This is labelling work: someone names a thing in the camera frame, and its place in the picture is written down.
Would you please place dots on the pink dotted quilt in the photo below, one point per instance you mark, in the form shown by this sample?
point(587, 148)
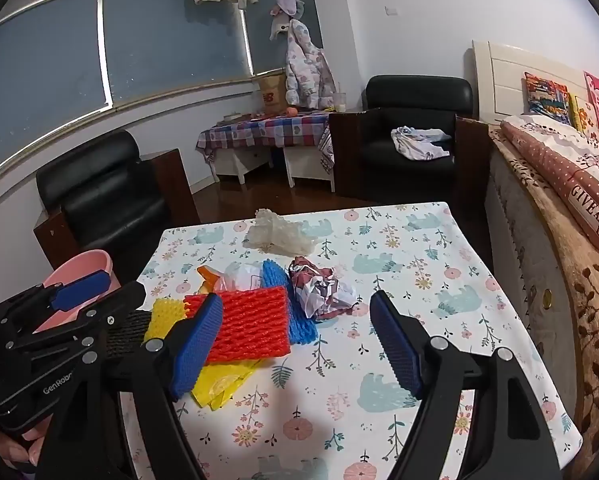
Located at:
point(554, 165)

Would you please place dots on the orange and white plastic bag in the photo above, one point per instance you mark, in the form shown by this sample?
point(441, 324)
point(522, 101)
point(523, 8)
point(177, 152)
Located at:
point(229, 277)

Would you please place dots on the yellow floral pillow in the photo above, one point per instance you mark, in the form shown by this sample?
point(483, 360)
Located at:
point(584, 117)

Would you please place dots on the blue foam net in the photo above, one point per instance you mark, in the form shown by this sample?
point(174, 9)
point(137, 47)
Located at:
point(299, 325)

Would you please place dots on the yellow foam net and bag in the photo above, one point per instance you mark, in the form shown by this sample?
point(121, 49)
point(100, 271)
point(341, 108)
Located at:
point(219, 380)

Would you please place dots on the black foam net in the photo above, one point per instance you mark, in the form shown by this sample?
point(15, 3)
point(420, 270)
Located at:
point(127, 332)

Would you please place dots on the white low table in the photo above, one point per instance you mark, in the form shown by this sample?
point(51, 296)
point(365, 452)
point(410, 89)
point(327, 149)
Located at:
point(307, 165)
point(239, 165)

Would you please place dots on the white printed cloth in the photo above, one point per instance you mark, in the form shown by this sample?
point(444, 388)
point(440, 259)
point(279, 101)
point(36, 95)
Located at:
point(419, 142)

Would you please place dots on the printed paper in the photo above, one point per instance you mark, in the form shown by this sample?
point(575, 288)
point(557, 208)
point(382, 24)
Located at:
point(319, 285)

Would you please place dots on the red foam net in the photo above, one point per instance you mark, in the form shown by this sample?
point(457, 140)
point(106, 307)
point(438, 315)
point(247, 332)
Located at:
point(254, 320)

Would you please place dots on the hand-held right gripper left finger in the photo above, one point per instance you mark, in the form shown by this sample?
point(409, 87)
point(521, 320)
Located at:
point(199, 350)

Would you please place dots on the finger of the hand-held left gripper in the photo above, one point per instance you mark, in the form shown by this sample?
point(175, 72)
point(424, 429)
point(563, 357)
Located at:
point(79, 290)
point(119, 305)

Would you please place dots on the white plush hat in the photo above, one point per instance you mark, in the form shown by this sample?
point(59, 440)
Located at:
point(279, 25)

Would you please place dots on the clear plastic cup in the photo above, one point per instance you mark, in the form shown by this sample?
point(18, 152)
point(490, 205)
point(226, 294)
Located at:
point(340, 102)

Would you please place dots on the floral puffer jacket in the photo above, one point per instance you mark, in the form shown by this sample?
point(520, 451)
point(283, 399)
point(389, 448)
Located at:
point(307, 70)

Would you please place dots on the person's left hand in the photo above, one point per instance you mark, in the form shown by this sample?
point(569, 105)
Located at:
point(26, 452)

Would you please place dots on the checked tablecloth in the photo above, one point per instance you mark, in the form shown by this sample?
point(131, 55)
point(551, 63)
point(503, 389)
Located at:
point(269, 130)

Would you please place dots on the black leather armchair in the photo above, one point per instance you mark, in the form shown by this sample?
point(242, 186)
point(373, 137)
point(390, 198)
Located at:
point(409, 125)
point(104, 200)

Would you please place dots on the cream bed headboard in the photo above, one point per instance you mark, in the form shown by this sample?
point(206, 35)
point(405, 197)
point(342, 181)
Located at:
point(499, 80)

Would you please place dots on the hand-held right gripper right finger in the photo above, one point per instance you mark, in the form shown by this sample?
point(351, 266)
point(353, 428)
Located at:
point(394, 345)

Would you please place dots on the clear plastic bag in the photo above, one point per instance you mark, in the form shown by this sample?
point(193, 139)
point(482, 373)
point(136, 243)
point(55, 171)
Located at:
point(279, 235)

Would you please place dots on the brown paper bag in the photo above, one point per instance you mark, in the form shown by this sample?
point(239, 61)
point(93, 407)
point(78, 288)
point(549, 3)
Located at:
point(272, 92)

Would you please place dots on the large window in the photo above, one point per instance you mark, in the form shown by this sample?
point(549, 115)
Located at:
point(54, 60)

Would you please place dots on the pink plastic bucket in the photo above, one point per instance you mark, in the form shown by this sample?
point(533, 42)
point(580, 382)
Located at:
point(79, 265)

